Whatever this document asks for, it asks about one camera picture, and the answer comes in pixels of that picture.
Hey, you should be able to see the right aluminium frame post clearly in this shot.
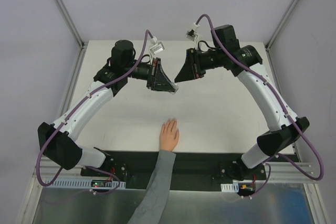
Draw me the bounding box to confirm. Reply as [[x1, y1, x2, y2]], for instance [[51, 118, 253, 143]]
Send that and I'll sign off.
[[265, 0, 301, 52]]

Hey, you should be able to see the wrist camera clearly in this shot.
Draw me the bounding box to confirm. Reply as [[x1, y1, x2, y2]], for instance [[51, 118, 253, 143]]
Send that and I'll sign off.
[[149, 37, 164, 56], [185, 23, 200, 42]]

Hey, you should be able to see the white cable duct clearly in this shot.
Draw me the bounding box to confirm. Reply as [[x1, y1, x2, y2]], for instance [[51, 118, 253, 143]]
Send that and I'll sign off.
[[220, 183, 239, 193], [49, 178, 126, 190]]

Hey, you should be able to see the clear nail polish bottle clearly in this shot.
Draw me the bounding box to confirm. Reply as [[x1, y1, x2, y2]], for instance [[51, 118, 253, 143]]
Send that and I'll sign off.
[[170, 83, 179, 94]]

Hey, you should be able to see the left aluminium frame post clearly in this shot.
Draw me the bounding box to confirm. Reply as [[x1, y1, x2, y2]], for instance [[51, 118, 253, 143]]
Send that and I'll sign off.
[[54, 0, 85, 49]]

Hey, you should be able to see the aluminium frame post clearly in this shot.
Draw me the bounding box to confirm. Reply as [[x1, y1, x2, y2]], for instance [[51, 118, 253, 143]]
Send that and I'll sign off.
[[54, 0, 85, 49], [265, 0, 301, 52]]

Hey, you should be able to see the mannequin hand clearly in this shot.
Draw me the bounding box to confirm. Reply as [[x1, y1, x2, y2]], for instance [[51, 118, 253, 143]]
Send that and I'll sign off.
[[159, 119, 180, 152]]

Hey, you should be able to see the left white cable duct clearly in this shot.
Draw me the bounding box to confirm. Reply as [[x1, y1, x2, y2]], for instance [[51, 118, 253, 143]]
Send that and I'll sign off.
[[49, 178, 126, 190]]

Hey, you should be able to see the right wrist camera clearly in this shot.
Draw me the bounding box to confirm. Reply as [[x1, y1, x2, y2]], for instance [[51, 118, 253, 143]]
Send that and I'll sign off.
[[185, 23, 200, 42]]

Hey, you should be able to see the grey sleeved forearm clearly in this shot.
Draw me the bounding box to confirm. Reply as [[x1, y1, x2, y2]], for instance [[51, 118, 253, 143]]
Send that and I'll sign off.
[[128, 150, 176, 223]]

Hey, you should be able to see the right white cable duct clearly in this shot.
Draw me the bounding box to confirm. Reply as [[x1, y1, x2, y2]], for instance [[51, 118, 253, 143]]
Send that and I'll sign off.
[[220, 183, 239, 193]]

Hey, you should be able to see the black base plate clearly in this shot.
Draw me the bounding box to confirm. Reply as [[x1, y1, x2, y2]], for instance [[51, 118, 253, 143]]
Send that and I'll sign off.
[[80, 151, 267, 191]]

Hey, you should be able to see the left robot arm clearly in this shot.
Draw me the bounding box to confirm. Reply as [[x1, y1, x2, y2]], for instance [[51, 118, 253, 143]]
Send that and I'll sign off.
[[38, 37, 178, 176]]

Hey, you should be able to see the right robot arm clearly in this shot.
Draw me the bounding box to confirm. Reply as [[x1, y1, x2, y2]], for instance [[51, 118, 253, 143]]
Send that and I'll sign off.
[[174, 25, 310, 180]]

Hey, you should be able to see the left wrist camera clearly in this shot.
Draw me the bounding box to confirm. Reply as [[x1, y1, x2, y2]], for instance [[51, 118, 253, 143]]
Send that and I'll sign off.
[[149, 37, 164, 56]]

